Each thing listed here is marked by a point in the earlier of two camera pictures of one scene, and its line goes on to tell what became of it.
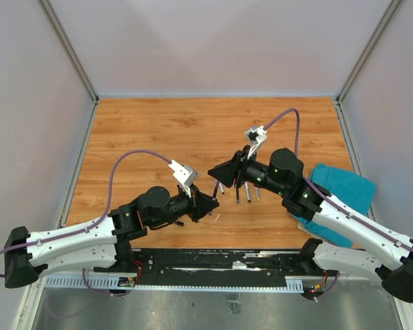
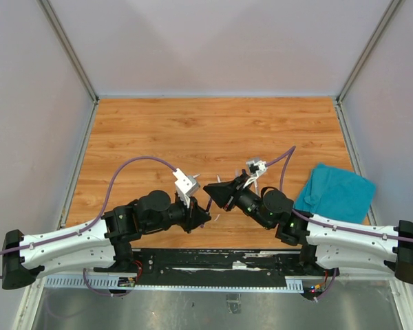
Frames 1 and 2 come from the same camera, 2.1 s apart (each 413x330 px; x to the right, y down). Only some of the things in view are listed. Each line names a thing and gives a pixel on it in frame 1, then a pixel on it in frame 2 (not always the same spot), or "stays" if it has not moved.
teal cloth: [350, 189] stays
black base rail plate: [215, 267] stays
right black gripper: [226, 172] → [221, 194]
